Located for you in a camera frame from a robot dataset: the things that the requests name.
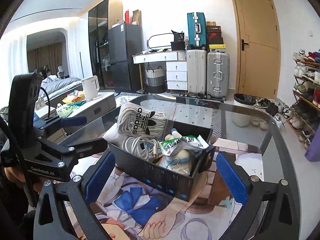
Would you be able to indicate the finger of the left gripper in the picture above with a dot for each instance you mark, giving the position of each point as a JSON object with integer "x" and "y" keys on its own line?
{"x": 85, "y": 147}
{"x": 72, "y": 122}

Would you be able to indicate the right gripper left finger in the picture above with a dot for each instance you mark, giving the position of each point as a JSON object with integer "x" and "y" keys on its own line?
{"x": 51, "y": 217}

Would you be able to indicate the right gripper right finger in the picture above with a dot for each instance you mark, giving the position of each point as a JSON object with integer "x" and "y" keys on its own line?
{"x": 280, "y": 220}

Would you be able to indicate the adidas socks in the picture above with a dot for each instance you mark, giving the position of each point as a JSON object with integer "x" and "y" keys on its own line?
{"x": 135, "y": 120}

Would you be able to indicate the green medicine pouch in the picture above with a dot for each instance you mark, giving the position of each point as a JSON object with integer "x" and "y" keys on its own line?
{"x": 188, "y": 142}

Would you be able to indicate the white foam block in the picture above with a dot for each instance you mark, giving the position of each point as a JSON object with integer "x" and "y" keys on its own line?
{"x": 112, "y": 136}

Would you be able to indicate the white blue plush toy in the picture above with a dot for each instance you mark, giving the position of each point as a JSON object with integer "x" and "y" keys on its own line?
{"x": 172, "y": 135}

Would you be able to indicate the person's left hand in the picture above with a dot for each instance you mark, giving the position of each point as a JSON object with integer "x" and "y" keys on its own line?
{"x": 15, "y": 175}

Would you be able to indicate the grey side cabinet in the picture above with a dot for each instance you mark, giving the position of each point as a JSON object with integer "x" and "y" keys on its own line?
{"x": 92, "y": 110}

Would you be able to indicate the white electric kettle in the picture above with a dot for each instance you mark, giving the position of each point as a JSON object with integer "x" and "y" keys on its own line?
{"x": 90, "y": 87}

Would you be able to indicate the anime printed desk mat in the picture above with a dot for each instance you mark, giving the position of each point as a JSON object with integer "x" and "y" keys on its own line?
{"x": 130, "y": 209}

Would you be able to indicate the purple bag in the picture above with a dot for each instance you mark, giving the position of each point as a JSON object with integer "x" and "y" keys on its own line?
{"x": 313, "y": 152}

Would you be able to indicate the black storage box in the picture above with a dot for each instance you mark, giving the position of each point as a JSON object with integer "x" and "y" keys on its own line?
{"x": 142, "y": 158}

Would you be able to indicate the white trash bin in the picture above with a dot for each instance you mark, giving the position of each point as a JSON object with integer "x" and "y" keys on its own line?
{"x": 242, "y": 104}

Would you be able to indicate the wooden shoe rack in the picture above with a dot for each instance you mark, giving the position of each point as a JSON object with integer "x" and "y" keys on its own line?
{"x": 305, "y": 110}

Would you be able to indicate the black refrigerator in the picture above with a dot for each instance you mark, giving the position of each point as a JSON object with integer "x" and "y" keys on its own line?
{"x": 125, "y": 41}

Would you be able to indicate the woven laundry basket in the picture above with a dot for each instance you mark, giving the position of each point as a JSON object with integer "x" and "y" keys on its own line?
{"x": 156, "y": 80}

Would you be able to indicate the black glass wardrobe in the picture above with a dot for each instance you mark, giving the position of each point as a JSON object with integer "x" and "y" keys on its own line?
{"x": 101, "y": 18}

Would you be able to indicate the white dresser with drawers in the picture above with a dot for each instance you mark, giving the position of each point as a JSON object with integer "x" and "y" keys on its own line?
{"x": 174, "y": 64}

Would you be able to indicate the oval vanity mirror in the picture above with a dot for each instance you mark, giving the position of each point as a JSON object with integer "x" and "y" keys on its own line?
{"x": 160, "y": 41}

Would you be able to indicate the black tote bag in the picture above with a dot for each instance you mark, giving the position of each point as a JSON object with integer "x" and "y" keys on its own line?
{"x": 178, "y": 43}

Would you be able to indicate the white suitcase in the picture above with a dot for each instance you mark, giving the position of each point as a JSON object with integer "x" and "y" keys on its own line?
{"x": 196, "y": 71}

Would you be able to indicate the silver suitcase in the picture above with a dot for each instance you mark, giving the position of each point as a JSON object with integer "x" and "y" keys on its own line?
{"x": 217, "y": 75}

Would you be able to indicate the teal suitcase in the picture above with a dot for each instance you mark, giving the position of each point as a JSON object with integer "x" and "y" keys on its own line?
{"x": 197, "y": 31}

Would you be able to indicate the stack of shoe boxes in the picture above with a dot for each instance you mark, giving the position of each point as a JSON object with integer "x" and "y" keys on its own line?
{"x": 214, "y": 37}

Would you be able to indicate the wooden door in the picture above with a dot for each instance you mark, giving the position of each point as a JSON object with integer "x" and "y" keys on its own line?
{"x": 258, "y": 48}

